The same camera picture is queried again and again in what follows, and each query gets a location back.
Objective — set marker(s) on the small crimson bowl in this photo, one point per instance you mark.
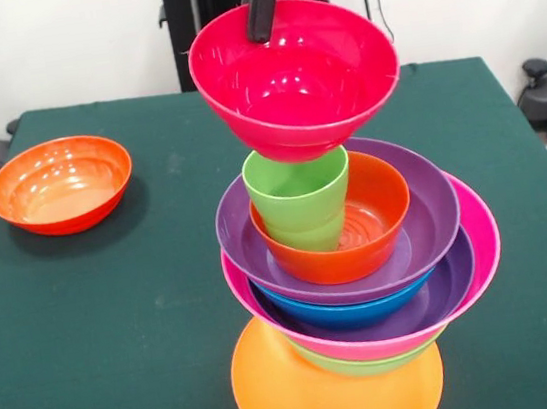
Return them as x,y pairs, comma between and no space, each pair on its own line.
298,85

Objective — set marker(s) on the green cup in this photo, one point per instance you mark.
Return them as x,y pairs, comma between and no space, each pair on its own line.
297,191

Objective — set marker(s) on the small red-orange bowl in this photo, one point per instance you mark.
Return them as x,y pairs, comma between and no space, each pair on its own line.
379,200

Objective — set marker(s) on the purple bowl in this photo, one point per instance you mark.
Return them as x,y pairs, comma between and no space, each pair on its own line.
451,292
238,239

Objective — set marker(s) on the blue bowl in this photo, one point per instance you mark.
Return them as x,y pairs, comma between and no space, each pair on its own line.
348,313

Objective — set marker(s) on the pink bowl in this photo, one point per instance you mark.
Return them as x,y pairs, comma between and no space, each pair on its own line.
484,237

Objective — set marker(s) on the green bowl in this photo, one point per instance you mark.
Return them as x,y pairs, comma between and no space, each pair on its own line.
370,365

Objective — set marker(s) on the large red-orange bowl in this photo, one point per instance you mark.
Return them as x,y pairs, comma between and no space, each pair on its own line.
59,182

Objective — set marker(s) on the dark green tablecloth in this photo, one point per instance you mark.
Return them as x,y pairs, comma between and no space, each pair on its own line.
119,336

